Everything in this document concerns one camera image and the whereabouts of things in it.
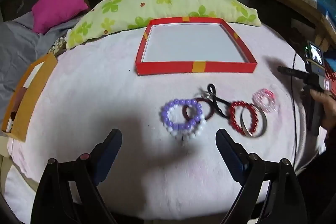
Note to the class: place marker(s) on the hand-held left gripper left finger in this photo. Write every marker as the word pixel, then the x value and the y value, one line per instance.
pixel 105 161

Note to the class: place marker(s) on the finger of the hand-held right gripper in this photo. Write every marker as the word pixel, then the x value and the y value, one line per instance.
pixel 291 71

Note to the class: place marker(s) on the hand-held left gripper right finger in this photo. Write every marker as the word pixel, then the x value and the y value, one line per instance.
pixel 231 158

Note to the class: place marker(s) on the silver bangle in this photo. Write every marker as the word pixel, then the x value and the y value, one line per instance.
pixel 264 121

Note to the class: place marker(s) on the orange box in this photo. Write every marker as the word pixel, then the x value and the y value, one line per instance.
pixel 29 98

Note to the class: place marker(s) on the red shallow box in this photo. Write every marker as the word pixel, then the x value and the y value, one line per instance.
pixel 162 67

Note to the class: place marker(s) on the person's right hand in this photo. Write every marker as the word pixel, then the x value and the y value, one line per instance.
pixel 329 108

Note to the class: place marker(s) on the dark red bangle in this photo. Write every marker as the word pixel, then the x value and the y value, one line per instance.
pixel 211 111

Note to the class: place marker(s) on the pale pink bedspread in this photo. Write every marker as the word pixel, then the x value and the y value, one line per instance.
pixel 105 98

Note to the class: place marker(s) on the wooden shelf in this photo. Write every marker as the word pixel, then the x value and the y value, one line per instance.
pixel 302 3

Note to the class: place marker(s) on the patterned cloth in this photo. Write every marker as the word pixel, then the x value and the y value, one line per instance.
pixel 56 45

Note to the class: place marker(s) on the green floral pillow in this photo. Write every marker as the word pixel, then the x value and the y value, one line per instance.
pixel 162 3

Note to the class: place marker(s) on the grey blanket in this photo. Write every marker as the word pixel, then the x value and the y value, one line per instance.
pixel 18 43

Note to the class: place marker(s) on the pink cushion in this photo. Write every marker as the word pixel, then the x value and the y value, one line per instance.
pixel 57 6

